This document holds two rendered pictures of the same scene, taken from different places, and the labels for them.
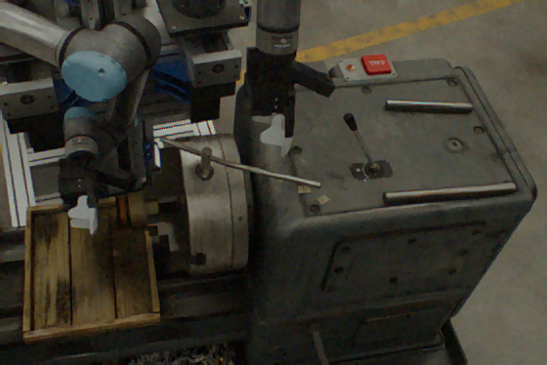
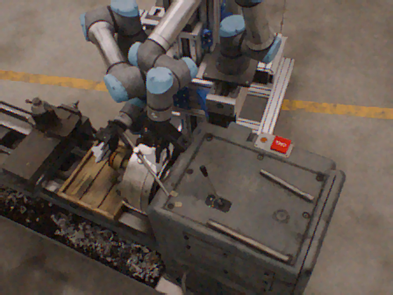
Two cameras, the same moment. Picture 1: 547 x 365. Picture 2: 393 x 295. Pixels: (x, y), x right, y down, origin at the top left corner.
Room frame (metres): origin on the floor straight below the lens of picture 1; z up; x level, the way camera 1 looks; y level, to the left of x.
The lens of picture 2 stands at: (0.42, -0.71, 2.60)
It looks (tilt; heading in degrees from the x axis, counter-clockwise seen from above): 56 degrees down; 51
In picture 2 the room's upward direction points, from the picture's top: 7 degrees counter-clockwise
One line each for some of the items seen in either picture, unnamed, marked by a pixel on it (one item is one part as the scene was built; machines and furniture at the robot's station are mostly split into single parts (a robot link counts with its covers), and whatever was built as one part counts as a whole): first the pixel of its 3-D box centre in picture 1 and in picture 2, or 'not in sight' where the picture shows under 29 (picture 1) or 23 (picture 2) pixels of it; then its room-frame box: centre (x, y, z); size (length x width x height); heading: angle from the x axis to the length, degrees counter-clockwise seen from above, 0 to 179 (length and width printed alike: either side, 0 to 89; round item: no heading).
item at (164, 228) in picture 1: (175, 238); (125, 184); (0.78, 0.18, 1.09); 0.12 x 0.11 x 0.05; 18
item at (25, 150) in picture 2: not in sight; (45, 140); (0.71, 0.73, 0.95); 0.43 x 0.17 x 0.05; 18
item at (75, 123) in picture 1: (80, 131); (131, 110); (1.06, 0.47, 1.07); 0.11 x 0.08 x 0.09; 18
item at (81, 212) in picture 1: (82, 214); (97, 151); (0.81, 0.39, 1.09); 0.09 x 0.06 x 0.03; 18
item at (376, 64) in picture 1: (375, 65); (280, 145); (1.25, -0.22, 1.26); 0.06 x 0.06 x 0.02; 18
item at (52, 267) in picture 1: (91, 263); (107, 176); (0.80, 0.39, 0.89); 0.36 x 0.30 x 0.04; 18
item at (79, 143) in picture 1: (81, 153); (122, 121); (0.98, 0.45, 1.08); 0.08 x 0.05 x 0.08; 108
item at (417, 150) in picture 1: (364, 183); (245, 210); (1.03, -0.24, 1.06); 0.59 x 0.48 x 0.39; 108
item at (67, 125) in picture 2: not in sight; (54, 126); (0.78, 0.72, 0.99); 0.20 x 0.10 x 0.05; 108
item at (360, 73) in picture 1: (364, 75); (273, 147); (1.24, -0.20, 1.23); 0.13 x 0.08 x 0.05; 108
